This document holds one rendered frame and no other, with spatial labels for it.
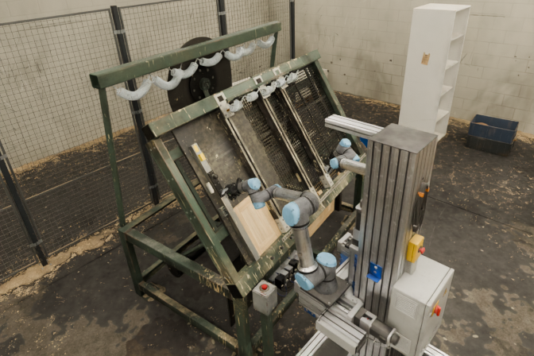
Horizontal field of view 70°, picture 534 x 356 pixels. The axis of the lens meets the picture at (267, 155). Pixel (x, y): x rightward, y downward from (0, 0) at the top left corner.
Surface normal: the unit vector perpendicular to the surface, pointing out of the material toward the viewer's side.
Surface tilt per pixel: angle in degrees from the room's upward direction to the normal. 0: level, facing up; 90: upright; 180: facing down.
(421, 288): 0
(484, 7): 90
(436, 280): 0
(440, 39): 90
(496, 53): 90
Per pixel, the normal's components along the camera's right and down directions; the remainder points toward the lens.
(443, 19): -0.68, 0.37
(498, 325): -0.04, -0.88
